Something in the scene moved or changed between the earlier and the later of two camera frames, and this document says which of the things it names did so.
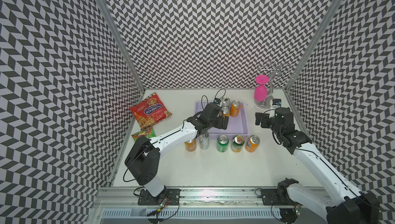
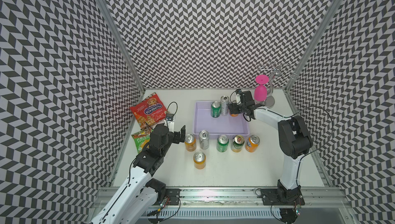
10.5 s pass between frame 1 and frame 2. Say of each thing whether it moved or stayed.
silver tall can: stayed
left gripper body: moved
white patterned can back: stayed
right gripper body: moved
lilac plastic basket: stayed
